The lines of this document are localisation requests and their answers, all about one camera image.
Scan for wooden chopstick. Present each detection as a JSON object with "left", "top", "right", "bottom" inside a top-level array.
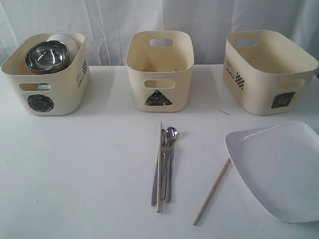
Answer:
[
  {"left": 157, "top": 123, "right": 162, "bottom": 213},
  {"left": 193, "top": 158, "right": 231, "bottom": 226}
]

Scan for stainless steel bowl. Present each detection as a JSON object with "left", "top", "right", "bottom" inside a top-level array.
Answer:
[{"left": 25, "top": 40, "right": 70, "bottom": 75}]

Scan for cream bin with square mark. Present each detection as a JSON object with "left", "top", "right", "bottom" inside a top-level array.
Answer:
[{"left": 223, "top": 30, "right": 319, "bottom": 116}]

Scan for cream bin with triangle mark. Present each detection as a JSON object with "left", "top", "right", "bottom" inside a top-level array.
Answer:
[{"left": 126, "top": 30, "right": 194, "bottom": 112}]

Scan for white ceramic bowl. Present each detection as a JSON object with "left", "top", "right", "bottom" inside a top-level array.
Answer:
[{"left": 47, "top": 34, "right": 80, "bottom": 63}]

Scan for steel mug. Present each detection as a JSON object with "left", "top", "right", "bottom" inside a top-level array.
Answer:
[{"left": 36, "top": 83, "right": 51, "bottom": 91}]

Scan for steel table knife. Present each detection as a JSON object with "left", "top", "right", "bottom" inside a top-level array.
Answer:
[{"left": 151, "top": 128, "right": 165, "bottom": 207}]

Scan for cream bin with circle mark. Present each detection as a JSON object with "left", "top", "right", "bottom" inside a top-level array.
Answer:
[{"left": 1, "top": 32, "right": 90, "bottom": 116}]

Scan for steel fork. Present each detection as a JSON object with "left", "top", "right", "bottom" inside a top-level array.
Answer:
[{"left": 161, "top": 133, "right": 179, "bottom": 203}]

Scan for white square plate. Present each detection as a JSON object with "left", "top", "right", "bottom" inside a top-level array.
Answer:
[{"left": 225, "top": 121, "right": 319, "bottom": 223}]

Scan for steel spoon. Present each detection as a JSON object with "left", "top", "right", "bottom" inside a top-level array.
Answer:
[{"left": 163, "top": 126, "right": 179, "bottom": 200}]

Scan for white curtain backdrop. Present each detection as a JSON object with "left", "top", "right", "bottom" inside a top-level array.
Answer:
[{"left": 0, "top": 0, "right": 319, "bottom": 66}]

